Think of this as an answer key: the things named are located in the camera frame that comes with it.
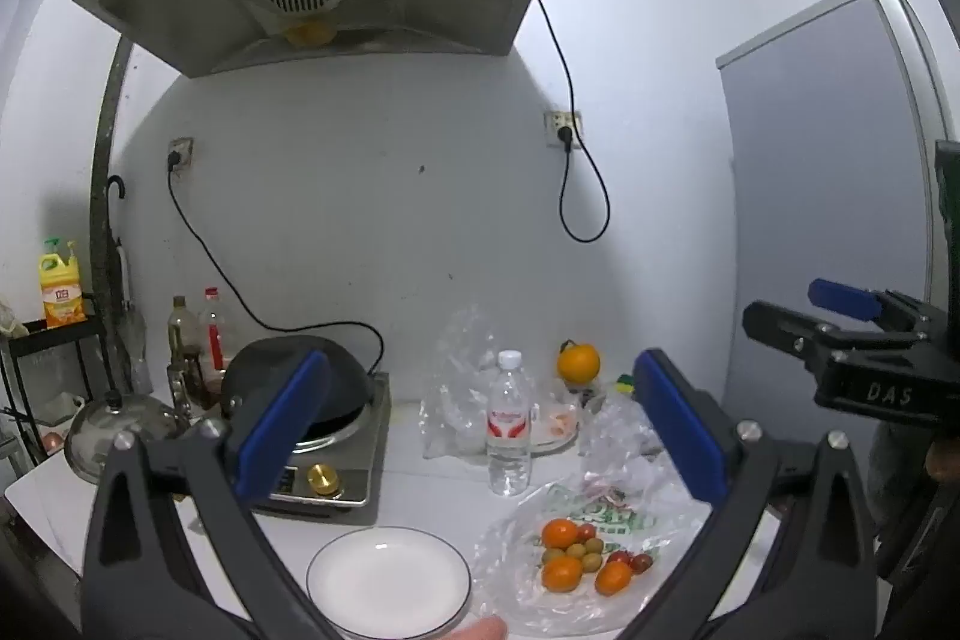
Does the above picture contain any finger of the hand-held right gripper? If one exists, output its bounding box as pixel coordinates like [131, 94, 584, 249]
[808, 278, 943, 330]
[742, 300, 887, 372]

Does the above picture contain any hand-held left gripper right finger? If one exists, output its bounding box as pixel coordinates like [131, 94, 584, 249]
[615, 347, 878, 640]

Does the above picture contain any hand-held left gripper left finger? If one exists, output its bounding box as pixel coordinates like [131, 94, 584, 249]
[81, 349, 340, 640]

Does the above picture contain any orange tangerine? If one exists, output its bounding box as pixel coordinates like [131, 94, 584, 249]
[541, 556, 584, 594]
[542, 518, 581, 550]
[595, 562, 632, 597]

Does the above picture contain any white plate with dark rim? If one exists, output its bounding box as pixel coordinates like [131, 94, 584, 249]
[305, 526, 474, 639]

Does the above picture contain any green printed plastic bag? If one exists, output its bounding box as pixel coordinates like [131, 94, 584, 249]
[472, 452, 722, 638]

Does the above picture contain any person's right forearm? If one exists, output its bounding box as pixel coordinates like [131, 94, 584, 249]
[870, 419, 960, 581]

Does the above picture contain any person's left hand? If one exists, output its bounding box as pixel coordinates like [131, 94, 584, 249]
[441, 614, 512, 640]

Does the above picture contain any steel induction cooker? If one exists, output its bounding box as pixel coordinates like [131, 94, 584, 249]
[199, 370, 393, 508]

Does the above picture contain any red label plastic bottle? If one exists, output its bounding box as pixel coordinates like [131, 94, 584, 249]
[198, 287, 230, 375]

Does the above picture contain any large orange with leaf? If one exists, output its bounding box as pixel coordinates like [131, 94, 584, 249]
[556, 341, 603, 387]

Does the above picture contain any glass oil bottle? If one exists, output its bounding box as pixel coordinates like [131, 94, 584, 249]
[166, 296, 198, 386]

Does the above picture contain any grey refrigerator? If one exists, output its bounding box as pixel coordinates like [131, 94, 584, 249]
[715, 0, 960, 431]

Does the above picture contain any steel pot lid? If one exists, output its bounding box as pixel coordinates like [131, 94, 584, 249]
[64, 389, 190, 486]

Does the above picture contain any clear water bottle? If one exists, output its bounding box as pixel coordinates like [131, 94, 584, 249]
[486, 349, 534, 498]

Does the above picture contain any black umbrella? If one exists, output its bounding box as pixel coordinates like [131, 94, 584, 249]
[106, 175, 136, 386]

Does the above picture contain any black metal rack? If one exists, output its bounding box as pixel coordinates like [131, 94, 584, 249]
[0, 314, 113, 470]

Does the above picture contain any yellow detergent bottle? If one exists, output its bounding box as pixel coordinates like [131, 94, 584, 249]
[39, 237, 83, 330]

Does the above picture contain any dark vertical pipe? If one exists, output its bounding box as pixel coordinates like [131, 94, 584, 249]
[88, 36, 140, 386]

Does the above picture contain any black wok with wooden handle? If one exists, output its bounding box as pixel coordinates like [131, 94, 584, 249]
[220, 334, 376, 447]

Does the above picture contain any black induction cooker cable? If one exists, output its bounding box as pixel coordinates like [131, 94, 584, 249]
[166, 152, 386, 380]

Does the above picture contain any black range hood cable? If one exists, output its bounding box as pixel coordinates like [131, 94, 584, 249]
[534, 0, 611, 244]

